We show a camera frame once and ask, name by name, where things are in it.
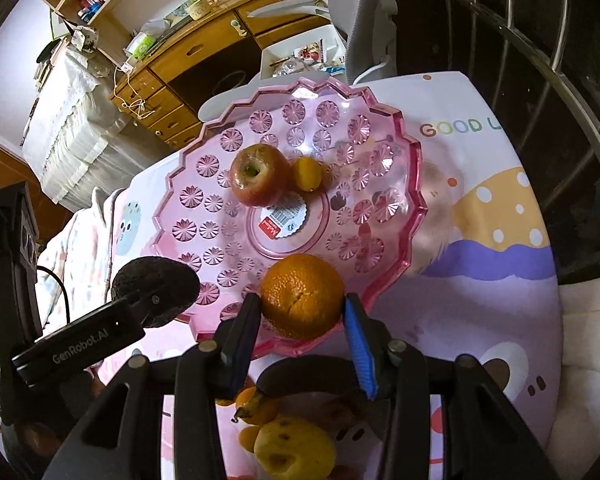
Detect white storage tray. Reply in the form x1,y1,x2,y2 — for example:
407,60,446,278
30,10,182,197
259,35,346,81

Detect wooden desk with drawers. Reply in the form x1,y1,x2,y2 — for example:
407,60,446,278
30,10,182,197
107,0,341,148

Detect patterned ceramic mug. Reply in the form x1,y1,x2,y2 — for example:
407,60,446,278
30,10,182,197
187,0,216,20

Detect black hat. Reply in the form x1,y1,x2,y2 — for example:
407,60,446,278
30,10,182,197
35,39,63,63

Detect metal window grille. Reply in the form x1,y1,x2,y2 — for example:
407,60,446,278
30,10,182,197
390,0,600,201

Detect pastel floral blanket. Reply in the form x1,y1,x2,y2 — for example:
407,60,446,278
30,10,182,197
35,187,131,331

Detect large orange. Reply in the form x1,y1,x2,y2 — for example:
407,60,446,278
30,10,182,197
259,254,346,339

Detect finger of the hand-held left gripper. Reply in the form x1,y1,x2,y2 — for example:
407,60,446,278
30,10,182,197
122,287,181,331

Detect pink plastic fruit bowl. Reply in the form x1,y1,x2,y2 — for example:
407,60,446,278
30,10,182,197
152,76,428,358

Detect yellow pear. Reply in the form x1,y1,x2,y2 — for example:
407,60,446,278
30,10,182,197
254,416,337,480

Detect white charging cable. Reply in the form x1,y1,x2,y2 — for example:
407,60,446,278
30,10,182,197
111,67,148,121

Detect cartoon printed tablecloth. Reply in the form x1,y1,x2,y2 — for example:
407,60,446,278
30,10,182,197
95,72,566,480

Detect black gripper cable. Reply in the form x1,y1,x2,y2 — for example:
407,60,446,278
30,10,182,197
36,265,72,326

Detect grey office chair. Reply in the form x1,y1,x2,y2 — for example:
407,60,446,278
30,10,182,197
200,0,401,123

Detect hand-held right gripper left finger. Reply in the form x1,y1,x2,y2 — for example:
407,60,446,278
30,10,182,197
40,292,262,480

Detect bed with white lace cover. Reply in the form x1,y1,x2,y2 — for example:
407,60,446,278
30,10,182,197
20,50,156,211

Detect green tissue pack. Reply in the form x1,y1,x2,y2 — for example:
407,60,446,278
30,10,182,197
127,32,161,58

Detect dark avocado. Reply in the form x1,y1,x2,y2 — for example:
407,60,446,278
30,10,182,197
111,256,201,328

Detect red apple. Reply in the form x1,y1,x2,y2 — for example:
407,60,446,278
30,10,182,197
230,143,293,207

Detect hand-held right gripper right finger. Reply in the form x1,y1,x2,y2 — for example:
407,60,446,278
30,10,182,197
344,295,561,480

